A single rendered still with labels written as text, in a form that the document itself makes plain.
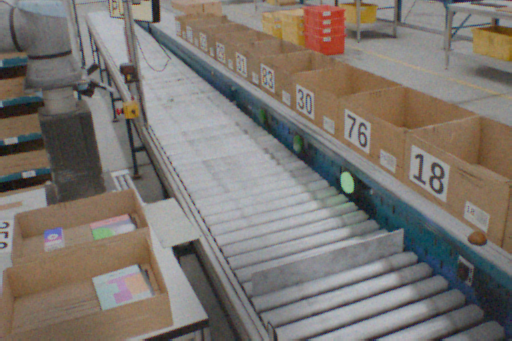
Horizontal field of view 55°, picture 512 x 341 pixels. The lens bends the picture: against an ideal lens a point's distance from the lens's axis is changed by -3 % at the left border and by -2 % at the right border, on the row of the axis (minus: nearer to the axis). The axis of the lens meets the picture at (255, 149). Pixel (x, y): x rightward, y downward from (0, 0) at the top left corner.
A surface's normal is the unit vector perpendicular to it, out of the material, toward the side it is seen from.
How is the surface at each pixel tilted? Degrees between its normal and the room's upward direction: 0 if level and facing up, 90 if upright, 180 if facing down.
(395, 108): 89
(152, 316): 91
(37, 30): 89
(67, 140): 90
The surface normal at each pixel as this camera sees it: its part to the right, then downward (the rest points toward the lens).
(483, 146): -0.93, 0.18
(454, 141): 0.35, 0.33
